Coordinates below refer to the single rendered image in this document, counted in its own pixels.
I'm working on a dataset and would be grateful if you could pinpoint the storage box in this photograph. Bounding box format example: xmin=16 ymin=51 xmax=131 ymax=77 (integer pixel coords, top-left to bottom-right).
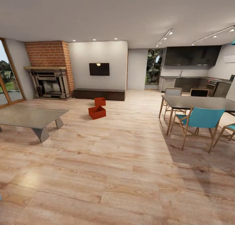
xmin=94 ymin=97 xmax=106 ymax=106
xmin=88 ymin=106 xmax=106 ymax=120

